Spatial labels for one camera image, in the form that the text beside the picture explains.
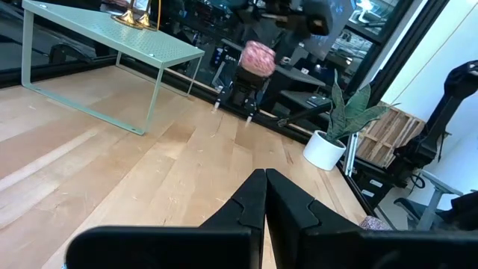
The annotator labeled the short gold candlestick holder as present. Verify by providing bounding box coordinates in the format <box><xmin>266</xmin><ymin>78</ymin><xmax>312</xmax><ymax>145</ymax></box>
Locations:
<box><xmin>111</xmin><ymin>0</ymin><xmax>144</xmax><ymax>29</ymax></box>

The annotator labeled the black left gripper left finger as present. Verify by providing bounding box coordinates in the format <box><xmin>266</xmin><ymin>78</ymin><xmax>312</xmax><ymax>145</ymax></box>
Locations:
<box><xmin>65</xmin><ymin>168</ymin><xmax>267</xmax><ymax>269</ymax></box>

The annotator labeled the grey office chair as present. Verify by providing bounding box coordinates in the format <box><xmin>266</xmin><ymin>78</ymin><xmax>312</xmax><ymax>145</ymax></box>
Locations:
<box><xmin>394</xmin><ymin>170</ymin><xmax>465</xmax><ymax>232</ymax></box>

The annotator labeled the silver aluminium post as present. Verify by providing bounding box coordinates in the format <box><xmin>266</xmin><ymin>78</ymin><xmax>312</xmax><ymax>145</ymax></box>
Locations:
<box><xmin>342</xmin><ymin>132</ymin><xmax>360</xmax><ymax>177</ymax></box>

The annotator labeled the green perforated metal shelf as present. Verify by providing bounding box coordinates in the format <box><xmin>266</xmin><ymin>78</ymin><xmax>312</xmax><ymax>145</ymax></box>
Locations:
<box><xmin>21</xmin><ymin>0</ymin><xmax>205</xmax><ymax>136</ymax></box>

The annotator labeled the medium gold candlestick holder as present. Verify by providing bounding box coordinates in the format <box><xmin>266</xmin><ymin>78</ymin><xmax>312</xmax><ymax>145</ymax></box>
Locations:
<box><xmin>136</xmin><ymin>0</ymin><xmax>158</xmax><ymax>32</ymax></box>

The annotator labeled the wooden pallet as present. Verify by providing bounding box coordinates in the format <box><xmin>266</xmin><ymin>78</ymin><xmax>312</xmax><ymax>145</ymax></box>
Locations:
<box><xmin>356</xmin><ymin>106</ymin><xmax>427</xmax><ymax>168</ymax></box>

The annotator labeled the white plant pot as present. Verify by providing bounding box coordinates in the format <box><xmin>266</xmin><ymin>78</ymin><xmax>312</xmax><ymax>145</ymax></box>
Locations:
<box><xmin>302</xmin><ymin>129</ymin><xmax>347</xmax><ymax>172</ymax></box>

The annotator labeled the green snake plant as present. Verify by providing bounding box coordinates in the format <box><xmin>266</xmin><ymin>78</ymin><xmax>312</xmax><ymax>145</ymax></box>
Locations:
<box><xmin>323</xmin><ymin>69</ymin><xmax>400</xmax><ymax>145</ymax></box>

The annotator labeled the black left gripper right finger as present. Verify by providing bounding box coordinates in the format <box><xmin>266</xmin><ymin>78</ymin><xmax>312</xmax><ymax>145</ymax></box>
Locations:
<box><xmin>265</xmin><ymin>168</ymin><xmax>478</xmax><ymax>269</ymax></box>

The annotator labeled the black desk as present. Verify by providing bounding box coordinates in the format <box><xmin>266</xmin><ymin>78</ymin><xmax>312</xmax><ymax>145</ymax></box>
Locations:
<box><xmin>261</xmin><ymin>65</ymin><xmax>326</xmax><ymax>113</ymax></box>

